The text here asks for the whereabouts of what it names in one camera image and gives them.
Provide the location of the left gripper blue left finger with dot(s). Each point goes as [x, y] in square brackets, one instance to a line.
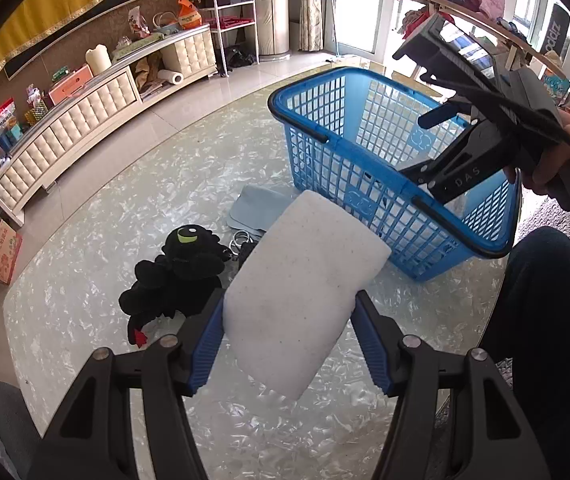
[200, 338]

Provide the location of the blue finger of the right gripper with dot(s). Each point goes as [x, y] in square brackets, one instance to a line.
[420, 173]
[449, 110]

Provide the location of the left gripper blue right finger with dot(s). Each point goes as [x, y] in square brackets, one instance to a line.
[379, 337]

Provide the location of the black dragon plush toy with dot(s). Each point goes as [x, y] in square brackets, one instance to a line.
[179, 280]

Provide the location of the white sponge block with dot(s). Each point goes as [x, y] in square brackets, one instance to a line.
[289, 302]

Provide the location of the blue plastic basket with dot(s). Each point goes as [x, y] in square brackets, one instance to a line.
[350, 133]

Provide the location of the grey blue cloth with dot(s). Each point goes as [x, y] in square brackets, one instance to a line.
[256, 209]

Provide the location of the person's right hand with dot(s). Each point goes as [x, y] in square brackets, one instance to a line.
[551, 162]

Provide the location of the wooden clothes drying rack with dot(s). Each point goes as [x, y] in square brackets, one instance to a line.
[496, 30]

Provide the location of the beige patterned curtain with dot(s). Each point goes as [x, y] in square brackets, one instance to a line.
[311, 25]

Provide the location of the printed cardboard box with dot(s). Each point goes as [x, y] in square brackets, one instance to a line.
[10, 244]

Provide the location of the white floor air conditioner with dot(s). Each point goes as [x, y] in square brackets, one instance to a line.
[273, 29]

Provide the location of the cream tufted tv cabinet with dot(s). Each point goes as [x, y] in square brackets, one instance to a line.
[103, 105]

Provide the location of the white paper roll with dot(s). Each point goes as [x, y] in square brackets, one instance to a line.
[171, 77]

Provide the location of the orange bag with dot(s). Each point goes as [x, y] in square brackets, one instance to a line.
[188, 15]

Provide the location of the pink storage box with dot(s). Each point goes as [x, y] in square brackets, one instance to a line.
[71, 83]

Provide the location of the cream cylindrical container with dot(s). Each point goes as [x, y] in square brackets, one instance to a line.
[98, 59]

